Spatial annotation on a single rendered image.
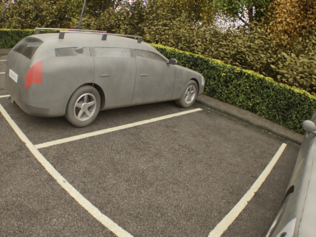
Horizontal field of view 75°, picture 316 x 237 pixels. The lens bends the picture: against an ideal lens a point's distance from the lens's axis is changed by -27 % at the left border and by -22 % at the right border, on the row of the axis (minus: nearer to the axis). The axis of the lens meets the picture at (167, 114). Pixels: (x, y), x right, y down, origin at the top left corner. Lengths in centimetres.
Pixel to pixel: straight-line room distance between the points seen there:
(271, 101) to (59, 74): 518
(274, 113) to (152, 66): 351
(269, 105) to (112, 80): 418
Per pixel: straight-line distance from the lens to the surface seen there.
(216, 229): 249
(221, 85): 728
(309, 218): 165
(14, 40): 1303
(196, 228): 244
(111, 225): 225
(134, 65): 440
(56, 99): 358
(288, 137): 614
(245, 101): 698
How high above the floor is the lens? 159
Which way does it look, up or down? 17 degrees down
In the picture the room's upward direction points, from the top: 12 degrees clockwise
